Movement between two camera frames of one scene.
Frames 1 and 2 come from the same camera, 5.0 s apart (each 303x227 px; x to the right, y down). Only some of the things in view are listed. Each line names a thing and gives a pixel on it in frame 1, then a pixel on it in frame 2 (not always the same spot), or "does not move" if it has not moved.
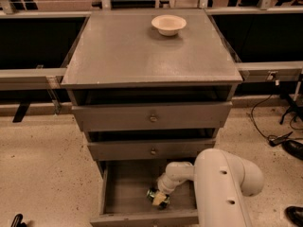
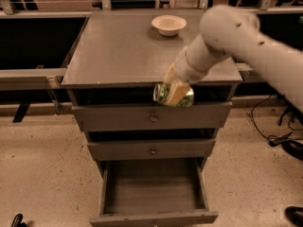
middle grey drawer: [150, 150] does not move
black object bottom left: [17, 221] does not move
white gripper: [163, 186] to [182, 67]
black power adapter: [277, 140] does not move
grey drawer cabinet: [149, 88] does not move
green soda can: [151, 193] to [160, 95]
